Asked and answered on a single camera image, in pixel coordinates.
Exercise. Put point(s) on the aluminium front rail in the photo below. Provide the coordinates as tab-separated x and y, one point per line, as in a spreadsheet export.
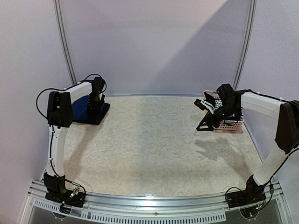
110	209

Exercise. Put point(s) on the left aluminium frame post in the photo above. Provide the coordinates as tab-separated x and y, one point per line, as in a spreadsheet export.
63	40

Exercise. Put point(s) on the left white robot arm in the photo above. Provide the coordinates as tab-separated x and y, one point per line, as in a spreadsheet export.
60	117

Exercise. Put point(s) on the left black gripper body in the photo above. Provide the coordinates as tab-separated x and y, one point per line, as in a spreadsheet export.
95	102

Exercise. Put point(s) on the black white striped garment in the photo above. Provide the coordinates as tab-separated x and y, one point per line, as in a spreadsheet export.
218	103

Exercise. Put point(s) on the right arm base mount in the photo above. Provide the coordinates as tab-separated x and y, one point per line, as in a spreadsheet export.
249	201

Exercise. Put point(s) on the dark blue denim jeans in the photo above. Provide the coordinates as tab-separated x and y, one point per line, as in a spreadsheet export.
96	118

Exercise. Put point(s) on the pink plastic laundry basket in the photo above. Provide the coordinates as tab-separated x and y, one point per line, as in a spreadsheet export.
230	125

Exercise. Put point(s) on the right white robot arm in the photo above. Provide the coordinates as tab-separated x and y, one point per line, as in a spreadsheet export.
283	116

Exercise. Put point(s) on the aluminium frame post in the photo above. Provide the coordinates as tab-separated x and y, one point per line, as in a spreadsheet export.
63	40
246	41

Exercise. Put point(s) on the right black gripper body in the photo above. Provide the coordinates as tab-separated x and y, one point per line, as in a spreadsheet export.
215	115

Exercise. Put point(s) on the blue garment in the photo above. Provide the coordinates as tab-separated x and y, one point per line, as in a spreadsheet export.
79	108

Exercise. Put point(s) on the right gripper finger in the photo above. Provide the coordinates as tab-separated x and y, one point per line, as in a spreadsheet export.
209	119
204	127

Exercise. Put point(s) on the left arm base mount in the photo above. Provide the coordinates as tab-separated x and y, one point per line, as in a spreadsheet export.
57	191

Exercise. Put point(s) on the right aluminium frame post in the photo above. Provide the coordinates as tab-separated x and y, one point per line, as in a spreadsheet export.
246	41

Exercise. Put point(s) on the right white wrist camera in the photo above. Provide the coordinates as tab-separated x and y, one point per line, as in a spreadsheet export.
204	105

